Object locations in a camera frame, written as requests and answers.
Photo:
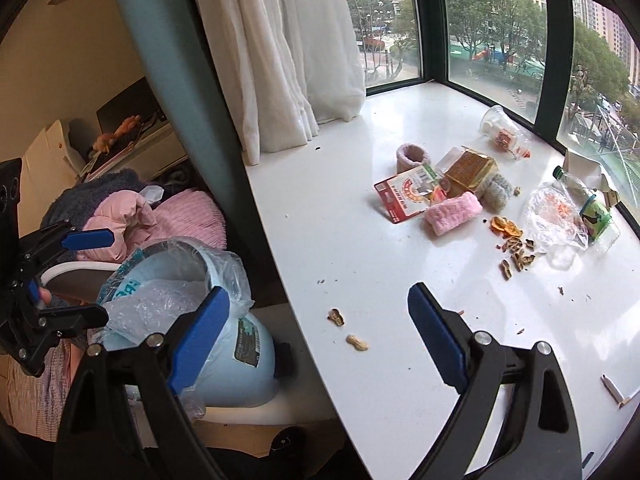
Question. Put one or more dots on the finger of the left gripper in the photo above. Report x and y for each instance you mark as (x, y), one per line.
(68, 322)
(47, 244)

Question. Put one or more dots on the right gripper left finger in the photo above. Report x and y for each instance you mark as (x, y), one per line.
(97, 438)

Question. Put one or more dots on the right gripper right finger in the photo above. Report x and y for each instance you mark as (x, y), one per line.
(539, 437)

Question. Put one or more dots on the pink fuzzy sock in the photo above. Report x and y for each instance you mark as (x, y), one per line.
(447, 215)

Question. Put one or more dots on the light blue trash bin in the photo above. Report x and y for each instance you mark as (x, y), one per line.
(244, 376)

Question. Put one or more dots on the dark grey blanket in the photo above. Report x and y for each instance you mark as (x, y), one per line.
(79, 203)

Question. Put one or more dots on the pink clothes pile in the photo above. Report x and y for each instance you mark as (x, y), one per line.
(135, 223)

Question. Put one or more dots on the white pen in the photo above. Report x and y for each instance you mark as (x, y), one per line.
(621, 399)

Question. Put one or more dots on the clear bin liner bag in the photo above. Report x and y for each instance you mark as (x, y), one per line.
(157, 284)

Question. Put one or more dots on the peanut shell pile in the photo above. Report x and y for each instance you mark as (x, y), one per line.
(518, 254)

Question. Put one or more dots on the whole peanut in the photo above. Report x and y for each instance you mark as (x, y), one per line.
(357, 343)

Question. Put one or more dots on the crumpled clear plastic bag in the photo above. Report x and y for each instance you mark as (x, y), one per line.
(552, 222)

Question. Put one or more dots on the orange peel pieces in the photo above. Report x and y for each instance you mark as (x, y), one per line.
(505, 227)

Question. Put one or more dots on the green label plastic bottle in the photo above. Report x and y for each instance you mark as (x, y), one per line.
(597, 219)

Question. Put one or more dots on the broken peanut shell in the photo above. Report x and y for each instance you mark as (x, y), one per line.
(336, 317)

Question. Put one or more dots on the grey fuzzy sock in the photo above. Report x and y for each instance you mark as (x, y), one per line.
(497, 194)

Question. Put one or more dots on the teal curtain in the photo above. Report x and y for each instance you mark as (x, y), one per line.
(170, 39)

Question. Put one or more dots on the white torn paper box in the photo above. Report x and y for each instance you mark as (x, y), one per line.
(593, 175)

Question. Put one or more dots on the gold cardboard box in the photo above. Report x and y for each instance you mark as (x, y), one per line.
(466, 170)

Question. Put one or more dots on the red white torn carton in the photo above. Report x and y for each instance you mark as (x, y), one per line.
(411, 192)

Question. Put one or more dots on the white sheer curtain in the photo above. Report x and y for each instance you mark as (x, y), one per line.
(285, 68)

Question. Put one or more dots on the mauve fuzzy sock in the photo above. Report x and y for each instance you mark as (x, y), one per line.
(410, 156)

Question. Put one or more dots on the clear plastic cup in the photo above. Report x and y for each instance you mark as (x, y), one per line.
(508, 136)

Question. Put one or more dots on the dark window frame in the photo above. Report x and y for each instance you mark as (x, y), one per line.
(566, 70)

